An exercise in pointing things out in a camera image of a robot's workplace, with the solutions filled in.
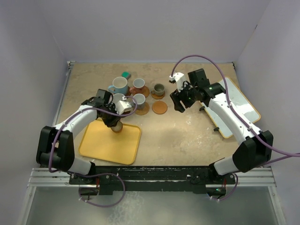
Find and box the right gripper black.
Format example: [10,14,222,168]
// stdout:
[170,81,198,113]

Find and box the small brown cup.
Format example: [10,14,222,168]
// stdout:
[111,121,123,133]

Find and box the blue floral mug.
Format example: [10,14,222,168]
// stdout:
[112,93,125,104]

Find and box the dark brown wooden coaster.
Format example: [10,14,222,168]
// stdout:
[125,86,131,97]

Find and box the woven light brown coaster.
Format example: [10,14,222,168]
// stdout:
[129,86,150,98]
[135,102,150,115]

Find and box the large light blue mug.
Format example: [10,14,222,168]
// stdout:
[108,76,128,95]

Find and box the grey mug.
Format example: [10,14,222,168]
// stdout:
[131,93,146,110]

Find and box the small olive grey cup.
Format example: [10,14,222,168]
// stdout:
[152,83,165,96]

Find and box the orange wooden coaster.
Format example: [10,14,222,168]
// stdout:
[150,90,165,99]
[152,101,168,114]

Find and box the pink cup orange handle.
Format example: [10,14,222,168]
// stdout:
[129,78,145,95]

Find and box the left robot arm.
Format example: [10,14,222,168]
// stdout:
[36,89,120,184]

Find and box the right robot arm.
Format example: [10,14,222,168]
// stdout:
[169,69,273,183]

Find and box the yellow plastic tray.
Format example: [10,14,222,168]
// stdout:
[78,120,142,165]

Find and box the green whiteboard eraser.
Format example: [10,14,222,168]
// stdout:
[121,71,131,80]

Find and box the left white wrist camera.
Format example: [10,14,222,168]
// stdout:
[115,97,132,115]

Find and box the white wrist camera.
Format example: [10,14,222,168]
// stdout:
[115,97,132,115]
[169,73,186,92]

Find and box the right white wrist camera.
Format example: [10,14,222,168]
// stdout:
[169,73,186,92]

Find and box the whiteboard with yellow frame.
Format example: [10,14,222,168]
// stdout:
[198,76,261,139]

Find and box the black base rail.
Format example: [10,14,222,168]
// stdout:
[68,165,236,195]

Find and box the aluminium frame rail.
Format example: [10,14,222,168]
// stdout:
[28,167,277,187]

